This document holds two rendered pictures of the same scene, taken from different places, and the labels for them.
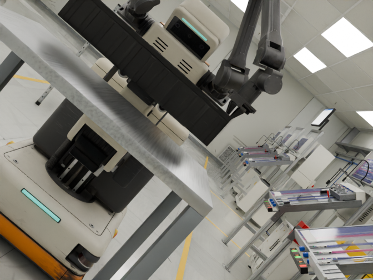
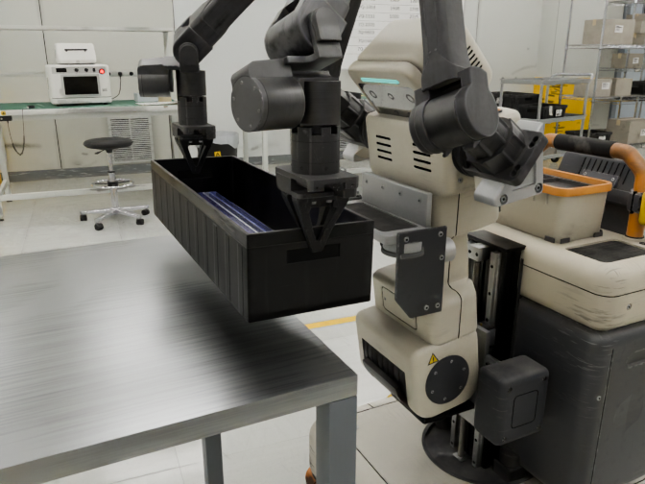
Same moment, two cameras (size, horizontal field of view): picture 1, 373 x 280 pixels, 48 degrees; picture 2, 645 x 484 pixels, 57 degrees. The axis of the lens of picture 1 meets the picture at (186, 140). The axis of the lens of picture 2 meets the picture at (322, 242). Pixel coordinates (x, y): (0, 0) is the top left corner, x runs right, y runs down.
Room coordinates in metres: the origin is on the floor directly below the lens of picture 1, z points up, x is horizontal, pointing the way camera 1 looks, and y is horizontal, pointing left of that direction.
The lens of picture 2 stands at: (1.05, -0.69, 1.18)
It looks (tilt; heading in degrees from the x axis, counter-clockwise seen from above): 18 degrees down; 67
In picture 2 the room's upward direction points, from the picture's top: straight up
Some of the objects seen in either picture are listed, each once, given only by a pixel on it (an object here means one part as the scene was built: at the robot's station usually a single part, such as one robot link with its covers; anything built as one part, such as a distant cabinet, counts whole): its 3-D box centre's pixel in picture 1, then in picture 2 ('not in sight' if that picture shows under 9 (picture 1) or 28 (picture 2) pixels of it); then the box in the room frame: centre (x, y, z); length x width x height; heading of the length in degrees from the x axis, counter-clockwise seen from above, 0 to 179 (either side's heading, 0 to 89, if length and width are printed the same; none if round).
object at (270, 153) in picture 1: (272, 165); not in sight; (8.68, -1.69, 0.95); 1.37 x 0.82 x 1.90; 89
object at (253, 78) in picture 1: (261, 80); (312, 102); (1.30, -0.05, 1.12); 0.07 x 0.06 x 0.07; 20
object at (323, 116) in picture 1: (324, 119); not in sight; (7.23, -1.53, 2.10); 0.58 x 0.14 x 0.41; 179
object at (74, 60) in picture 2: not in sight; (77, 74); (1.13, 4.45, 1.03); 0.44 x 0.37 x 0.46; 5
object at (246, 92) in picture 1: (247, 95); (315, 155); (1.31, -0.05, 1.06); 0.10 x 0.07 x 0.07; 94
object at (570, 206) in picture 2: not in sight; (544, 201); (1.98, 0.28, 0.87); 0.23 x 0.15 x 0.11; 94
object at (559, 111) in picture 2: not in sight; (542, 111); (5.38, 3.97, 0.63); 0.40 x 0.30 x 0.14; 13
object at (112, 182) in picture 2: not in sight; (111, 181); (1.26, 3.77, 0.30); 0.51 x 0.50 x 0.60; 135
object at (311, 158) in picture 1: (284, 175); not in sight; (7.23, -1.67, 0.95); 1.36 x 0.82 x 1.90; 89
